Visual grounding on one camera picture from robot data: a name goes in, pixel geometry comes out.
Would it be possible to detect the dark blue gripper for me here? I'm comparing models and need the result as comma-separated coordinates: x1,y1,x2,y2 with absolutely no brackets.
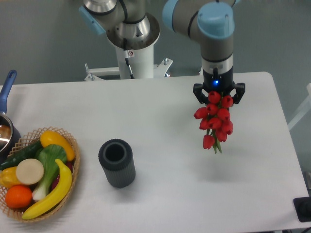
193,68,245,104

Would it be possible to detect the red tulip bouquet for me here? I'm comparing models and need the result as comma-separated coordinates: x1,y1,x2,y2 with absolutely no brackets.
193,91,234,153

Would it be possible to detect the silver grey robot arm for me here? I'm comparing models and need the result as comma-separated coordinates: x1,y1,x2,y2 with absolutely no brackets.
79,0,245,104

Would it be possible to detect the dark grey ribbed vase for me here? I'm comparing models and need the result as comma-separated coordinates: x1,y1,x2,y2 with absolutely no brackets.
98,139,136,188

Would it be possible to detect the black device at edge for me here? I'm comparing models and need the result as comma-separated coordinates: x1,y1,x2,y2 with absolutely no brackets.
293,197,311,222

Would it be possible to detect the yellow squash toy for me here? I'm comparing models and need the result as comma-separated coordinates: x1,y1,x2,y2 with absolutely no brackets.
40,131,75,161

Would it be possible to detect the yellow plastic banana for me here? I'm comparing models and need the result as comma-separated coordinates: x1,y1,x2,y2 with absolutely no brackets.
22,159,72,220

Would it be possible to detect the green bok choy toy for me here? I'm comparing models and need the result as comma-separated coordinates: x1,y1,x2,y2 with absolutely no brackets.
32,144,67,202

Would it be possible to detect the woven wicker basket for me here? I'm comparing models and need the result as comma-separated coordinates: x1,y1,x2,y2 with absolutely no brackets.
0,127,80,223

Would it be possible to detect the green cucumber toy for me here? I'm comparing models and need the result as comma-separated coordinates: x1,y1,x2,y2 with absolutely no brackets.
0,141,43,171

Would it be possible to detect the beige round slice toy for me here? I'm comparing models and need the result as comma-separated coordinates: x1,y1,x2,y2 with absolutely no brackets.
16,159,44,185

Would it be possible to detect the orange plastic fruit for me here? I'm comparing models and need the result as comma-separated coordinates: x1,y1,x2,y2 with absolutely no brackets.
5,185,32,209

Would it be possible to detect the yellow bell pepper toy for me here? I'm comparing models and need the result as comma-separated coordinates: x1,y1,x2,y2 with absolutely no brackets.
0,166,22,188

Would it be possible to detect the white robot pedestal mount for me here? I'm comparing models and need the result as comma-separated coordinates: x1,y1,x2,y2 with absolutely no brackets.
85,44,173,81

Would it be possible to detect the white frame at right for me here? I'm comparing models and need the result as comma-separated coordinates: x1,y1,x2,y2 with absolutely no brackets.
288,83,311,131

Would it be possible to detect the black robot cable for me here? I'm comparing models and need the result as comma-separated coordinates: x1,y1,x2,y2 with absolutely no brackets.
122,38,135,79

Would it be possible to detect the blue handled saucepan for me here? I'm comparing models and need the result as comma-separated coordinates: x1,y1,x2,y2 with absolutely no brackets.
0,70,21,164

